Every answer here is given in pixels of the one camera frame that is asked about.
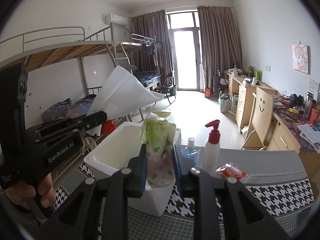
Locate white air conditioner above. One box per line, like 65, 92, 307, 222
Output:
105, 14, 128, 27

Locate smiley face wooden chair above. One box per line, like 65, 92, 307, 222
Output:
241, 88, 273, 151

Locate wall power sockets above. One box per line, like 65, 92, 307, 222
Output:
308, 78, 319, 92

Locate white bucket on floor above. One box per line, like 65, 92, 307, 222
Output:
218, 98, 231, 114

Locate person's left hand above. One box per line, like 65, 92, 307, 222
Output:
5, 173, 56, 210

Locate balcony glass door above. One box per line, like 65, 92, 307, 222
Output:
167, 10, 201, 91

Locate white red pump bottle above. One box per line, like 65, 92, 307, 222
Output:
202, 120, 220, 173

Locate white foam box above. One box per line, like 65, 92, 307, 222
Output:
83, 121, 182, 217

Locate blue sanitizer bottle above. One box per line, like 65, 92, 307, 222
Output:
183, 137, 199, 165

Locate green tissue packet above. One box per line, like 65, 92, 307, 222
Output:
140, 111, 176, 187

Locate papers on desk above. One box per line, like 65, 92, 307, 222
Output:
297, 124, 320, 153

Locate left brown curtain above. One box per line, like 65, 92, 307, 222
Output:
131, 10, 173, 84

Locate white paper tissue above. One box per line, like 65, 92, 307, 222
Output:
87, 66, 164, 119

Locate brown curtain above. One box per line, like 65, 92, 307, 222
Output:
197, 6, 242, 89
131, 10, 173, 84

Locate black folding chair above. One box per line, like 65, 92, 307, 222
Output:
154, 70, 176, 104

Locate metal bunk bed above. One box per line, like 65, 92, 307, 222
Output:
0, 22, 163, 181

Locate right brown curtain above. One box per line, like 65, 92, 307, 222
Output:
197, 6, 242, 89

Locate blue plaid quilt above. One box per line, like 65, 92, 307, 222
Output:
41, 94, 96, 122

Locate pink anime wall picture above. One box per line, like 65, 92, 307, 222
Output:
292, 44, 309, 74

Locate red plastic bag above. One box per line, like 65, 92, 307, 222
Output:
101, 120, 116, 135

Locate red snack packet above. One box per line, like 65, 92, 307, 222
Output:
215, 163, 247, 180

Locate houndstooth table cloth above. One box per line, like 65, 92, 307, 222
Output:
40, 145, 319, 239

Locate wooden desk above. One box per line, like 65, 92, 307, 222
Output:
225, 73, 319, 179

